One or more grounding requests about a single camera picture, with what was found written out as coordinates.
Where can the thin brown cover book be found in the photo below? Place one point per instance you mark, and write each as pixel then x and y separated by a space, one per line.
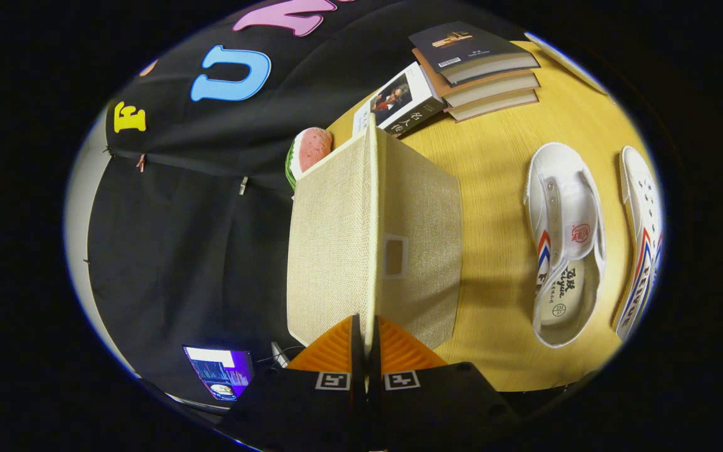
pixel 493 105

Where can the black cover book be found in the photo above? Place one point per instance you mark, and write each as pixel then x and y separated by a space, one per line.
pixel 462 44

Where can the red clip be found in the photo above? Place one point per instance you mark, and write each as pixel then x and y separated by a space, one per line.
pixel 141 163

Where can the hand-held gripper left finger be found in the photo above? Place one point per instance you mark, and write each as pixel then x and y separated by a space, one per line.
pixel 299 408

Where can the beige fabric storage box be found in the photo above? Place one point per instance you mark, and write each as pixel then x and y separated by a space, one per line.
pixel 336 251

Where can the white shoe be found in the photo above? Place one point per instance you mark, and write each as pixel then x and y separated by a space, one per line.
pixel 644 220
pixel 565 220

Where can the computer monitor screen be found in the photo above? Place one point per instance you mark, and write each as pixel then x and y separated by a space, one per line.
pixel 220 370

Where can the watermelon slice toy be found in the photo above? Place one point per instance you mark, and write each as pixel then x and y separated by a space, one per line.
pixel 314 147

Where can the white book with portrait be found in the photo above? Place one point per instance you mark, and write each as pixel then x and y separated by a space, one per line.
pixel 399 100

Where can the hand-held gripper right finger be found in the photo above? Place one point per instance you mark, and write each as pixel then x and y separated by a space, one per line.
pixel 437 408

